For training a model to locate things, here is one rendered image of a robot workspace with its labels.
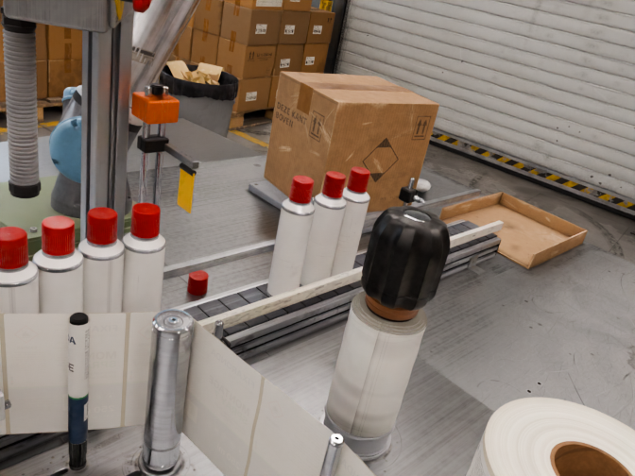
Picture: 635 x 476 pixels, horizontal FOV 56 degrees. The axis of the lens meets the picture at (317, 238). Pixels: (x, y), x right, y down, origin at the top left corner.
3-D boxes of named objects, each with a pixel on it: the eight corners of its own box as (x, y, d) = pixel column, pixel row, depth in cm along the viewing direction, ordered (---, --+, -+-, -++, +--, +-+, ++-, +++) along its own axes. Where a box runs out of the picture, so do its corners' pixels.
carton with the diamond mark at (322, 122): (314, 219, 134) (338, 101, 122) (263, 177, 151) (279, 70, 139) (411, 208, 151) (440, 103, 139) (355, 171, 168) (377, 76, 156)
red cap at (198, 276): (205, 297, 102) (207, 280, 101) (185, 294, 102) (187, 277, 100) (208, 286, 105) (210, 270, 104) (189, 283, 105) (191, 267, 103)
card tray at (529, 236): (528, 269, 136) (534, 254, 134) (437, 221, 151) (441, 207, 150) (582, 244, 156) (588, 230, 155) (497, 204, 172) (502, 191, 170)
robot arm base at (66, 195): (80, 225, 108) (82, 173, 105) (34, 198, 116) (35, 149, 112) (147, 212, 120) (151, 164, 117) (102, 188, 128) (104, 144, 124)
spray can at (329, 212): (312, 296, 99) (336, 182, 90) (291, 280, 102) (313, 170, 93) (334, 288, 103) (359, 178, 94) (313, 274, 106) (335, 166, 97)
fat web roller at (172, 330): (151, 487, 61) (164, 340, 53) (129, 458, 64) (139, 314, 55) (190, 467, 64) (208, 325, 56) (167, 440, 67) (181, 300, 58)
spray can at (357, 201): (335, 286, 103) (361, 178, 94) (316, 272, 106) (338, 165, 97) (356, 280, 107) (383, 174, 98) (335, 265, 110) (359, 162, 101)
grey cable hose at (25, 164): (14, 201, 68) (6, 10, 59) (4, 190, 70) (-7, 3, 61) (45, 197, 71) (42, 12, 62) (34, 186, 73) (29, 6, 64)
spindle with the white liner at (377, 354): (355, 474, 67) (425, 244, 54) (303, 425, 73) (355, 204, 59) (404, 441, 73) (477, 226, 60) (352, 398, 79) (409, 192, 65)
